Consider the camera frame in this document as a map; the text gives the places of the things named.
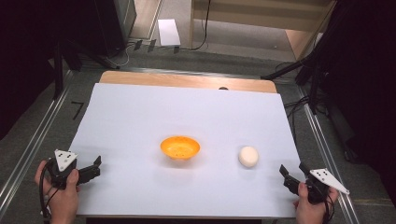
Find person's right hand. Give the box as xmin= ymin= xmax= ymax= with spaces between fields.
xmin=292 ymin=181 xmax=340 ymax=224

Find metal floor rail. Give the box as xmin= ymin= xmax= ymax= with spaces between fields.
xmin=296 ymin=85 xmax=361 ymax=224
xmin=0 ymin=70 xmax=75 ymax=217

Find orange plastic bowl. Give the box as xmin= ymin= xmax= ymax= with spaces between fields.
xmin=160 ymin=135 xmax=202 ymax=161

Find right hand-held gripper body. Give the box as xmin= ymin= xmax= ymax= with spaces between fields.
xmin=300 ymin=168 xmax=350 ymax=205

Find white flat box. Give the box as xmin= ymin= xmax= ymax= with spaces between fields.
xmin=157 ymin=19 xmax=182 ymax=48

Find light wooden frame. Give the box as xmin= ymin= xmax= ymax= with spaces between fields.
xmin=188 ymin=0 xmax=338 ymax=61

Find black hanging cable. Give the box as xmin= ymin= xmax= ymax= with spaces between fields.
xmin=188 ymin=0 xmax=212 ymax=51

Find black floor cables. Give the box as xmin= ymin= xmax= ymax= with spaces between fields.
xmin=283 ymin=62 xmax=313 ymax=139

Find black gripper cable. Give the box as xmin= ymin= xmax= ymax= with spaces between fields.
xmin=322 ymin=191 xmax=336 ymax=224
xmin=38 ymin=158 xmax=61 ymax=220

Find white paper sheet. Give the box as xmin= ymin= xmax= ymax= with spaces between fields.
xmin=68 ymin=82 xmax=302 ymax=219

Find white floor cable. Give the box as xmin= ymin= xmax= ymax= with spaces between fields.
xmin=115 ymin=41 xmax=135 ymax=68

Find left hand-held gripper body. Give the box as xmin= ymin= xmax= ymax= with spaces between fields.
xmin=46 ymin=148 xmax=79 ymax=190

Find black metal stand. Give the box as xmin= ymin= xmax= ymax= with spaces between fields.
xmin=51 ymin=38 xmax=121 ymax=101
xmin=261 ymin=46 xmax=331 ymax=116

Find grey cabinet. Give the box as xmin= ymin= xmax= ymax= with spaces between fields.
xmin=112 ymin=0 xmax=138 ymax=43

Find person's left hand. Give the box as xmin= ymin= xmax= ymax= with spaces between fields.
xmin=34 ymin=160 xmax=80 ymax=224

